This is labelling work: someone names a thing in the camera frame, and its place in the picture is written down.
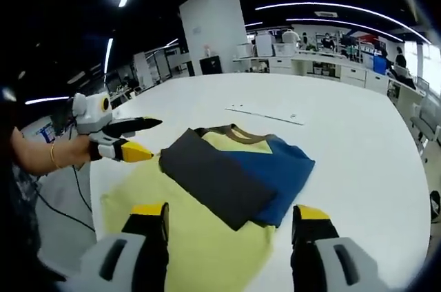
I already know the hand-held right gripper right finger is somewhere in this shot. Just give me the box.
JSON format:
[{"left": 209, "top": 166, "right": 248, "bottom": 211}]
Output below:
[{"left": 291, "top": 204, "right": 389, "bottom": 292}]

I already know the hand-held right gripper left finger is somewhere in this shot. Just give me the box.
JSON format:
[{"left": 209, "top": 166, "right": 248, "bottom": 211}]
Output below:
[{"left": 81, "top": 201, "right": 170, "bottom": 292}]

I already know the yellow blue grey garment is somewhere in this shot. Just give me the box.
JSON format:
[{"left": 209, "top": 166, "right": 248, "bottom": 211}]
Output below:
[{"left": 100, "top": 123, "right": 316, "bottom": 292}]

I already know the person's left hand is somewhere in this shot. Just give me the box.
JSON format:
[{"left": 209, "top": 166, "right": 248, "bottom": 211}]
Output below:
[{"left": 67, "top": 132, "right": 94, "bottom": 171}]

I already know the black cabinet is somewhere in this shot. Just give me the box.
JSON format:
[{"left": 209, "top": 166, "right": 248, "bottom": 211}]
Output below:
[{"left": 199, "top": 56, "right": 223, "bottom": 76}]

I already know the white appliance box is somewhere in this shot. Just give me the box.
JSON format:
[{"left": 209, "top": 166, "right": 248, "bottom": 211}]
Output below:
[{"left": 255, "top": 34, "right": 274, "bottom": 57}]

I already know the white counter row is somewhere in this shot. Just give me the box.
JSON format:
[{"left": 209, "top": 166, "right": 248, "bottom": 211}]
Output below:
[{"left": 232, "top": 49, "right": 425, "bottom": 97}]

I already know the long ceiling light strip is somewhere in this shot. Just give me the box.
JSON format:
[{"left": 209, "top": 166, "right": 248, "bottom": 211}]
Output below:
[{"left": 256, "top": 2, "right": 431, "bottom": 43}]

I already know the gold bracelet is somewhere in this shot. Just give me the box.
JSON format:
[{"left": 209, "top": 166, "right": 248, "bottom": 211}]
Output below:
[{"left": 49, "top": 143, "right": 61, "bottom": 170}]

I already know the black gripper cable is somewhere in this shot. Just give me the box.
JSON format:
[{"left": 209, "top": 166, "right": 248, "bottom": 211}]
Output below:
[{"left": 34, "top": 163, "right": 96, "bottom": 231}]

